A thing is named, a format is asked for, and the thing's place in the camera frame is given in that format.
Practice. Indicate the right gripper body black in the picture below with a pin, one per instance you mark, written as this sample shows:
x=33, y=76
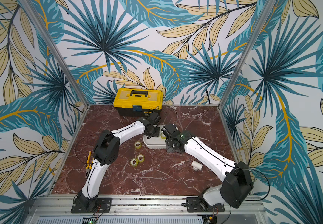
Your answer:
x=171, y=145

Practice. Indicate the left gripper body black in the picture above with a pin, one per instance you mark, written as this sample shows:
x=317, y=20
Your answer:
x=154, y=132

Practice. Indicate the white plastic storage box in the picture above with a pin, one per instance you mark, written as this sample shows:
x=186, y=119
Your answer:
x=155, y=142

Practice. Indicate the yellow tape roll bottom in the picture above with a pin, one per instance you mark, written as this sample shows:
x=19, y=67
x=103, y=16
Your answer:
x=134, y=162

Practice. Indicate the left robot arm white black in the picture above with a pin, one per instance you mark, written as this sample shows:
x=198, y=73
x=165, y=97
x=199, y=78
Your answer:
x=106, y=152

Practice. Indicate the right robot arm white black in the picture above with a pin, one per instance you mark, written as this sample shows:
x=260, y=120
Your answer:
x=235, y=177

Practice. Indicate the white pipe fitting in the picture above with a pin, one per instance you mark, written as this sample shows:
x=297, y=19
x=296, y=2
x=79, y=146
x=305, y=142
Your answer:
x=196, y=166

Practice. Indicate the yellow black toolbox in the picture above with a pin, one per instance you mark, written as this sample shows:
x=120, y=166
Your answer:
x=138, y=103

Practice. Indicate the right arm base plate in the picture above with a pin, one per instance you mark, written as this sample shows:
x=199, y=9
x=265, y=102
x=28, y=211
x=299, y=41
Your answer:
x=196, y=205

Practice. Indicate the yellow handled pliers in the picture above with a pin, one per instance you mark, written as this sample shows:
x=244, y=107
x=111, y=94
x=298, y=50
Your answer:
x=89, y=164

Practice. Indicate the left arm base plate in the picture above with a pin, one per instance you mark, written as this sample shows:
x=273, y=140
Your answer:
x=100, y=205

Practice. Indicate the aluminium front rail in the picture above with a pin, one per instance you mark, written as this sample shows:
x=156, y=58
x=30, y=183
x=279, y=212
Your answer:
x=59, y=205

